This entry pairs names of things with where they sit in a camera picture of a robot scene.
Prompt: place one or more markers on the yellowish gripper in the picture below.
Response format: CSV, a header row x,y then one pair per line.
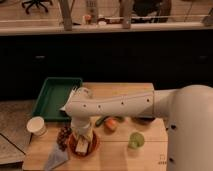
x,y
87,136

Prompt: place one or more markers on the whiteboard eraser block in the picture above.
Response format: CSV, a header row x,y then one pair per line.
x,y
82,147

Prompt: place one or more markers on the green plastic cup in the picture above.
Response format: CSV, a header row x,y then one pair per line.
x,y
136,140

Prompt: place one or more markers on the black bowl with blue sponge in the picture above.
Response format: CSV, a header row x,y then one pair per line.
x,y
143,120

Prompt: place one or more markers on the green cucumber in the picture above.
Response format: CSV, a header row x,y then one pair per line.
x,y
104,118

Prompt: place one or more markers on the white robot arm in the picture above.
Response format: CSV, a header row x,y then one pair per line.
x,y
189,111

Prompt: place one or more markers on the orange fruit toy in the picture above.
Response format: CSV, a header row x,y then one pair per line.
x,y
111,124

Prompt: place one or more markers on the red bowl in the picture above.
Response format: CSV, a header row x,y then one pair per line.
x,y
91,148

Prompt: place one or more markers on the green plastic tray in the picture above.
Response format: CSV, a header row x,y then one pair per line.
x,y
53,95

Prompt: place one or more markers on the black office chair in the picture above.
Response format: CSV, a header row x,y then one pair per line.
x,y
29,3

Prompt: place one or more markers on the white paper cup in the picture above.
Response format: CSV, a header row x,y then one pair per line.
x,y
36,125

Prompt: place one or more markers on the grey cloth piece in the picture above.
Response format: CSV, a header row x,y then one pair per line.
x,y
57,157

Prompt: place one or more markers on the bunch of dark grapes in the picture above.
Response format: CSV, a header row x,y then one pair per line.
x,y
62,136

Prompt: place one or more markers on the white spatula tool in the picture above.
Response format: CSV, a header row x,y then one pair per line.
x,y
72,92

